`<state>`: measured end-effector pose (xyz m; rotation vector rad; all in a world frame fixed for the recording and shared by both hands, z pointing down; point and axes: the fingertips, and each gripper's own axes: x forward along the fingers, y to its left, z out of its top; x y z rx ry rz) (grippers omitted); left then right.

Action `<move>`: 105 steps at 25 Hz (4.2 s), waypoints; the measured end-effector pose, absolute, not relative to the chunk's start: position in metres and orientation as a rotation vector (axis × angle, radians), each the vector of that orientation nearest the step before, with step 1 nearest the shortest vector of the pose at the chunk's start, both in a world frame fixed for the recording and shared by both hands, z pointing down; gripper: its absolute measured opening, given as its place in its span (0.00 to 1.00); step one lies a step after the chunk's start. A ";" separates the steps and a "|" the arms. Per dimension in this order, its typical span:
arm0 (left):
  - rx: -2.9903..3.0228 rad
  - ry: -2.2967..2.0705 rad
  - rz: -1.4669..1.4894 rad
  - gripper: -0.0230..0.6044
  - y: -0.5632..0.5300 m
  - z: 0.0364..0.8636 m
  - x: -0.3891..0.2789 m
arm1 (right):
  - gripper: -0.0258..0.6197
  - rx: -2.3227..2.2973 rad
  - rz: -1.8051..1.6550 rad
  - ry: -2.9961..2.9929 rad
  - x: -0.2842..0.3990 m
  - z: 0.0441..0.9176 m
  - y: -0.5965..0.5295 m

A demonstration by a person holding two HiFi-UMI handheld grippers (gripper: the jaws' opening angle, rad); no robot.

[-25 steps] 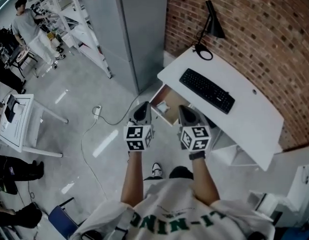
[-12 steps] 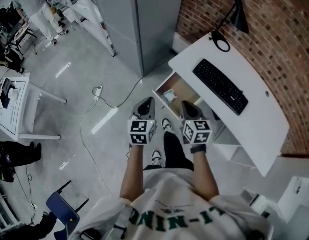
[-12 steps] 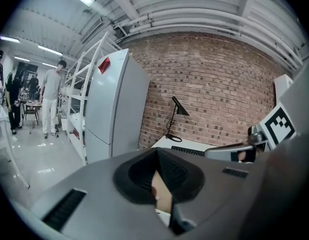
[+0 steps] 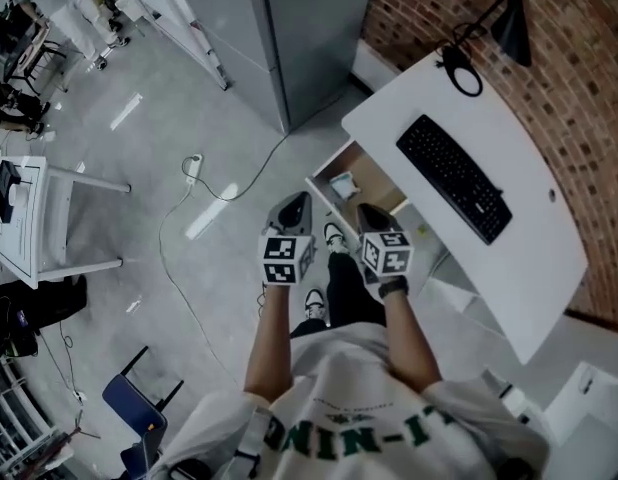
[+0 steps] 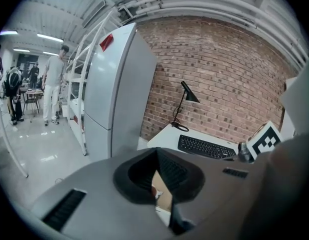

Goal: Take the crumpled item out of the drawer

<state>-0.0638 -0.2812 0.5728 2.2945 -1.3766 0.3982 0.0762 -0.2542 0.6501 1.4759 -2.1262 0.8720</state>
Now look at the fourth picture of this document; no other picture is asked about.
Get black office chair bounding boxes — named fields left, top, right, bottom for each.
left=0, top=2, right=68, bottom=94

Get white wire rack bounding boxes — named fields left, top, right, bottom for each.
left=0, top=357, right=60, bottom=480

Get black device on table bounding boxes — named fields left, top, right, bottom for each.
left=0, top=159, right=23, bottom=225

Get blue chair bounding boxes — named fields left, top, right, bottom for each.
left=101, top=345, right=185, bottom=480

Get grey power cable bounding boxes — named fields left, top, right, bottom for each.
left=157, top=132, right=290, bottom=384

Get black trousers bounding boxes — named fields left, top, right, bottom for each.
left=289, top=251, right=388, bottom=340

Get person's left forearm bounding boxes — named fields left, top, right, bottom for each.
left=243, top=282, right=296, bottom=405

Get small white table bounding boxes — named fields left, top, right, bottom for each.
left=0, top=155, right=133, bottom=290

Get white sneaker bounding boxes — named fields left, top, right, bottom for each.
left=322, top=221, right=350, bottom=255
left=303, top=287, right=326, bottom=322

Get white desk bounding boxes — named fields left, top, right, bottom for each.
left=341, top=50, right=589, bottom=367

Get white metal shelf frame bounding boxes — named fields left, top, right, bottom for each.
left=108, top=0, right=231, bottom=92

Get black keyboard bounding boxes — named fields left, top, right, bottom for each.
left=395, top=113, right=514, bottom=247

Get grey metal cabinet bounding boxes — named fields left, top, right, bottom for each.
left=171, top=0, right=378, bottom=134

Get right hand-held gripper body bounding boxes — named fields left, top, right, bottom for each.
left=356, top=202, right=415, bottom=285

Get white t-shirt green print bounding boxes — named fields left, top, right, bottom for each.
left=147, top=323, right=550, bottom=480

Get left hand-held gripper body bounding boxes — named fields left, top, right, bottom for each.
left=257, top=191, right=317, bottom=287

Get black wrist watch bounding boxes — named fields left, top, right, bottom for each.
left=377, top=275, right=410, bottom=300

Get person's right forearm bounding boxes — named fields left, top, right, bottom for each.
left=383, top=287, right=444, bottom=395

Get light blue item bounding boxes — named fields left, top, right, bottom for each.
left=329, top=171, right=360, bottom=199

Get white power strip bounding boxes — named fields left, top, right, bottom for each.
left=185, top=153, right=204, bottom=186

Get black desk lamp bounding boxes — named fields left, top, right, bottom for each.
left=435, top=0, right=533, bottom=97

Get white desk drawer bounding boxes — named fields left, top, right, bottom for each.
left=304, top=140, right=409, bottom=229

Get white box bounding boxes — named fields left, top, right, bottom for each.
left=541, top=361, right=618, bottom=480

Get black bag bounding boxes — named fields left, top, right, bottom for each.
left=0, top=275, right=89, bottom=359

